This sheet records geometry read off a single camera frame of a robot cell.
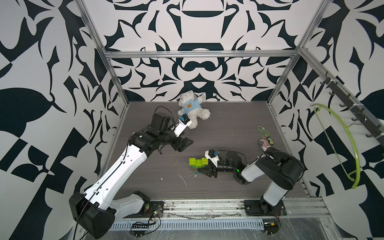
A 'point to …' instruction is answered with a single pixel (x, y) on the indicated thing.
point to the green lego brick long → (196, 171)
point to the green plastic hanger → (355, 186)
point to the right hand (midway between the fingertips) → (200, 163)
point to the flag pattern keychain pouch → (264, 144)
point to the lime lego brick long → (196, 163)
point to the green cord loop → (262, 129)
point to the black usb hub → (140, 226)
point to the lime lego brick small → (204, 161)
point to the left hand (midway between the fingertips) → (185, 133)
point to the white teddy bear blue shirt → (190, 105)
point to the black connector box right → (270, 227)
